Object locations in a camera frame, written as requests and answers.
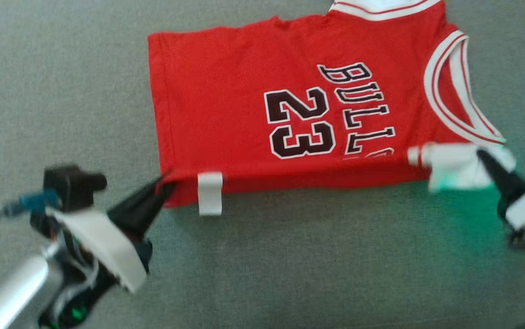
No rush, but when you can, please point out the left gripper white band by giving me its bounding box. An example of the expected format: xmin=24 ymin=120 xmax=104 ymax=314
xmin=45 ymin=171 xmax=175 ymax=293

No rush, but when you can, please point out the red basketball jersey white trim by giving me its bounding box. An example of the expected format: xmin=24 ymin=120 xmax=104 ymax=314
xmin=147 ymin=0 xmax=517 ymax=217

